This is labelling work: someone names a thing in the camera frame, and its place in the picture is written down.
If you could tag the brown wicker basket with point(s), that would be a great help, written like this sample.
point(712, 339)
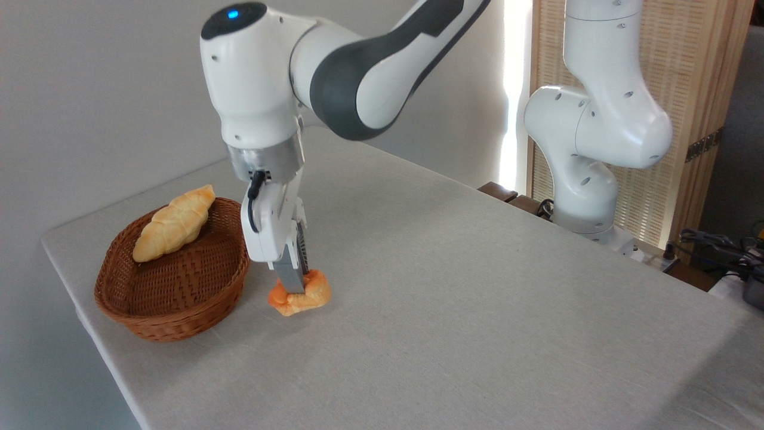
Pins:
point(167, 286)

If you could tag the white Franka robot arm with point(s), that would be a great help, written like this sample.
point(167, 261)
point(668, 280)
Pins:
point(256, 77)

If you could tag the brown wooden furniture edge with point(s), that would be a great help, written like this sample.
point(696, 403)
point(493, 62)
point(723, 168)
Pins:
point(501, 192)

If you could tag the round orange bread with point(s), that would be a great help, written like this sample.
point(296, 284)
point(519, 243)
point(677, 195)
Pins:
point(311, 298)

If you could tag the wooden rattan folding screen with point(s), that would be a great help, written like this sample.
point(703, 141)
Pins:
point(692, 60)

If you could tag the long braided pale bread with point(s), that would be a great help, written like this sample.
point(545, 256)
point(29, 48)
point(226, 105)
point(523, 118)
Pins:
point(173, 224)

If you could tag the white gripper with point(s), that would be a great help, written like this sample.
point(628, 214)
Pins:
point(271, 230)

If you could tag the grey tablecloth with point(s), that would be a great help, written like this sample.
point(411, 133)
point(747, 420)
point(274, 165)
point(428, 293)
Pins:
point(447, 310)

